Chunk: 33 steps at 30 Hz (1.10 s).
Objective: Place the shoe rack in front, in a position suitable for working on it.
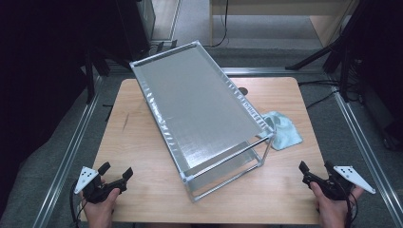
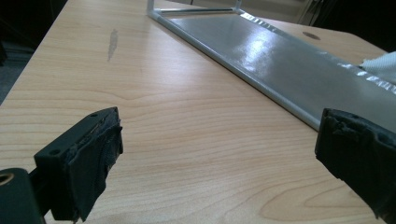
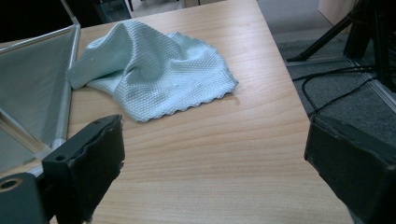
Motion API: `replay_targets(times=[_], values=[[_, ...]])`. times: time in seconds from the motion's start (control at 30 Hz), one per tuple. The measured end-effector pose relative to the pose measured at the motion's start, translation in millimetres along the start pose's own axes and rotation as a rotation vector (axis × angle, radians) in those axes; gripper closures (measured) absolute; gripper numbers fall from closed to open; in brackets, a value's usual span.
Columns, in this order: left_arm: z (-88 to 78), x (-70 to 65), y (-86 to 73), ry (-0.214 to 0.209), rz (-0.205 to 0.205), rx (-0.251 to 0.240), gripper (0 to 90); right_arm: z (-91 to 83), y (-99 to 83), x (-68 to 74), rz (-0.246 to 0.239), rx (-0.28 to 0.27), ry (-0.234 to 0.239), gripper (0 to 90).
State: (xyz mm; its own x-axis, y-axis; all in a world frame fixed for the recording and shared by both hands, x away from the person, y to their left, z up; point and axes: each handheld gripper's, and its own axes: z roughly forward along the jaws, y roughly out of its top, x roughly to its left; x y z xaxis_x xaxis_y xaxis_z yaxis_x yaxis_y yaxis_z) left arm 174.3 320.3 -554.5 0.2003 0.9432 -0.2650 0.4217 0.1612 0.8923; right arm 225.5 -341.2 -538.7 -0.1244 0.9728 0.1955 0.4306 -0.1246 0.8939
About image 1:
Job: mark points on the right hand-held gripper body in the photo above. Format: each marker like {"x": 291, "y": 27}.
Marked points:
{"x": 335, "y": 186}

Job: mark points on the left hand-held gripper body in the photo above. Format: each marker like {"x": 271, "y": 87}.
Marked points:
{"x": 87, "y": 177}

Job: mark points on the light blue cloth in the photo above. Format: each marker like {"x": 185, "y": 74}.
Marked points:
{"x": 286, "y": 133}

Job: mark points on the silver two-tier metal rack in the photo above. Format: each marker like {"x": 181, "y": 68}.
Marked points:
{"x": 196, "y": 104}

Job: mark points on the person's right hand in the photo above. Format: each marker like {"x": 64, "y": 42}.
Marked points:
{"x": 332, "y": 212}

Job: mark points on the person's left hand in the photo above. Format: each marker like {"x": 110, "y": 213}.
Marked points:
{"x": 101, "y": 212}

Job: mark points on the black tape strip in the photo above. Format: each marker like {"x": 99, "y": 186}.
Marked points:
{"x": 107, "y": 112}

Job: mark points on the black tripod stand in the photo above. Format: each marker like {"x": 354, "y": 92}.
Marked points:
{"x": 340, "y": 47}
{"x": 90, "y": 76}

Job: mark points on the dark curtain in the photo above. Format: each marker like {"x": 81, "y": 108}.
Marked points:
{"x": 38, "y": 79}

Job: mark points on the black cabinet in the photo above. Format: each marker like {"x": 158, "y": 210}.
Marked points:
{"x": 134, "y": 28}

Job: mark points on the light wooden desk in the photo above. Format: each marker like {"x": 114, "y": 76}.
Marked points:
{"x": 326, "y": 22}

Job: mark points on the aluminium floor rail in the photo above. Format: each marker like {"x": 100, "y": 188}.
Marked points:
{"x": 68, "y": 158}
{"x": 361, "y": 133}

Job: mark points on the small black bracket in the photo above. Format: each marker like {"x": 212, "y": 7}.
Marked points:
{"x": 173, "y": 43}
{"x": 159, "y": 47}

